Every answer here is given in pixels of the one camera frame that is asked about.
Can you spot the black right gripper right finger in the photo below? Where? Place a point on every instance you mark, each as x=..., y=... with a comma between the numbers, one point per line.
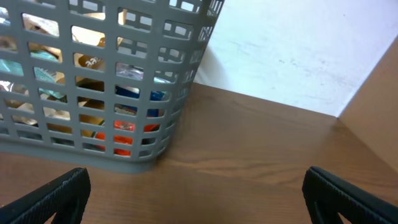
x=329, y=198

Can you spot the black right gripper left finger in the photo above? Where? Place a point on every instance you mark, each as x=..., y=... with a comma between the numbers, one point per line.
x=63, y=200

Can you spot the blue tissue multipack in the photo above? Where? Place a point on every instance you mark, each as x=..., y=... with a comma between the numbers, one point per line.
x=128, y=71

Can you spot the mint green snack packet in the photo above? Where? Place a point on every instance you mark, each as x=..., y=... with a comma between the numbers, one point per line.
x=41, y=74

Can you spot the beige cookie pouch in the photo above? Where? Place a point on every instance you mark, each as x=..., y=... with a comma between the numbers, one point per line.
x=80, y=35

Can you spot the orange spaghetti packet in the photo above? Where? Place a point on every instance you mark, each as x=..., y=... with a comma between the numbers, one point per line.
x=127, y=126

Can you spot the grey plastic lattice basket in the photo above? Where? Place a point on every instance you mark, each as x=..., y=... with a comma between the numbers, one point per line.
x=167, y=39

